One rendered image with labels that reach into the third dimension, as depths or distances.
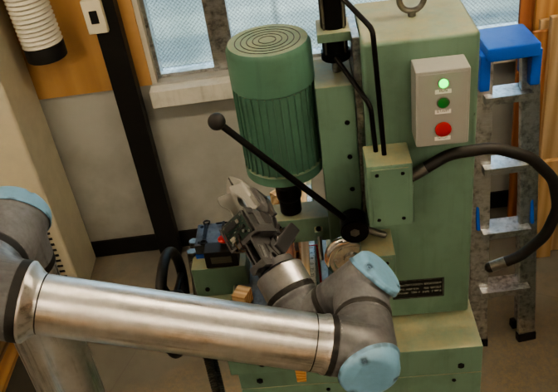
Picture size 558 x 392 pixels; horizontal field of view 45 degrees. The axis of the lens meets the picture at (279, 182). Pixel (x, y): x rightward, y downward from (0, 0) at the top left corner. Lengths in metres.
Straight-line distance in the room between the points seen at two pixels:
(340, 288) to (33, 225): 0.49
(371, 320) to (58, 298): 0.44
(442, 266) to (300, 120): 0.49
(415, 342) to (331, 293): 0.58
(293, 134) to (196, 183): 1.74
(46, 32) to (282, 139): 1.45
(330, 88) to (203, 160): 1.73
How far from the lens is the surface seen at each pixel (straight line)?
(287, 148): 1.42
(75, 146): 3.09
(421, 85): 1.28
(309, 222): 1.60
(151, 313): 0.97
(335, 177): 1.48
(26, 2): 2.64
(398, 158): 1.35
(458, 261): 1.62
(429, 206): 1.51
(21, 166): 2.84
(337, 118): 1.41
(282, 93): 1.36
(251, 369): 1.57
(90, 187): 3.19
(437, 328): 1.69
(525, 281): 2.62
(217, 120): 1.31
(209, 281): 1.70
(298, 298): 1.16
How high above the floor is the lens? 2.04
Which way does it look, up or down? 34 degrees down
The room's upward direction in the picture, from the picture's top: 9 degrees counter-clockwise
